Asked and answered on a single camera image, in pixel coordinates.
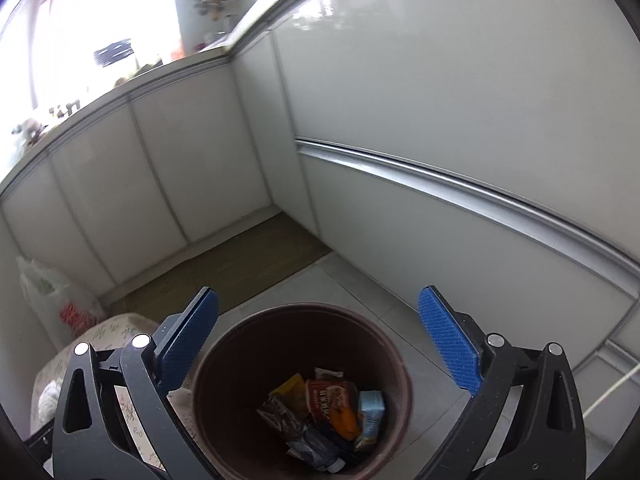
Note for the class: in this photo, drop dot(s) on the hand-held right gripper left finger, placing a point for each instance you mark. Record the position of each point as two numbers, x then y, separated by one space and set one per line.
187 345

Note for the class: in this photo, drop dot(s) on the blue drink carton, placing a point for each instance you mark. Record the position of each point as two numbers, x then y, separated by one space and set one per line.
371 412

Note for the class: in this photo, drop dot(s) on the yellow snack packet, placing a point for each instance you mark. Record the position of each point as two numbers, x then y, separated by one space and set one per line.
290 390

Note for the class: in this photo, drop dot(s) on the row of windowsill ornaments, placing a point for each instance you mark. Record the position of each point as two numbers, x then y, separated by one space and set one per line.
45 122

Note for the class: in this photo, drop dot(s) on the brown trash bin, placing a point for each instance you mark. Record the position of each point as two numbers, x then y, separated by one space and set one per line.
235 350

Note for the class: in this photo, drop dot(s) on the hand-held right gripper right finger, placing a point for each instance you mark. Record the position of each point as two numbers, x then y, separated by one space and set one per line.
447 340

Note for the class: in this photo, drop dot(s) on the white kitchen cabinets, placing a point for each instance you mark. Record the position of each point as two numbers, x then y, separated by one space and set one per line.
425 110

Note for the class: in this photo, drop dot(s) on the red instant noodle cup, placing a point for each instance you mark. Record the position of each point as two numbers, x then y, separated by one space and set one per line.
325 397

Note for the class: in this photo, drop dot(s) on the crumpled white tissue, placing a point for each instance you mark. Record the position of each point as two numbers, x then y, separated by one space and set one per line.
50 400

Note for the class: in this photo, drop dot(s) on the white plastic shopping bag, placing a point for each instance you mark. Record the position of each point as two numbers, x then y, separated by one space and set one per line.
45 300

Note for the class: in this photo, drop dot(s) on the dark wrapper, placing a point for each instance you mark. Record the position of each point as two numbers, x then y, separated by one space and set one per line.
280 415

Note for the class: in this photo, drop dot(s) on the dark blue box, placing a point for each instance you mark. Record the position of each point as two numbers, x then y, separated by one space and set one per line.
315 447

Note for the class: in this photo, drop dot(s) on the brown floor mat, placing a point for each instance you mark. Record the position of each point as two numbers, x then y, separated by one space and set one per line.
225 260

